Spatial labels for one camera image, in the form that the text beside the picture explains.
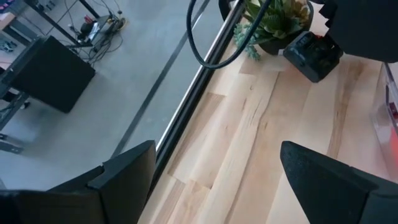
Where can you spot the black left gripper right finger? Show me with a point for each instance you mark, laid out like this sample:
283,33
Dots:
335,199

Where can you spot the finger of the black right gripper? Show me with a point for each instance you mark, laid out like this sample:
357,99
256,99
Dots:
312,57

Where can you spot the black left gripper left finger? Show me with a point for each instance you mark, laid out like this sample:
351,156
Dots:
93,202

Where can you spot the succulent plant in black pot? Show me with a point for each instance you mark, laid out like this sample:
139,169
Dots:
280,21

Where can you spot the clear plastic container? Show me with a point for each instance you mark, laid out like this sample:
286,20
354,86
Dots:
381,124

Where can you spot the black box cart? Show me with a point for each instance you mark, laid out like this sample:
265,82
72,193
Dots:
53,74

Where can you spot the black metal desk frame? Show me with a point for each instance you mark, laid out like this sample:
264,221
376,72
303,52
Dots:
56,26

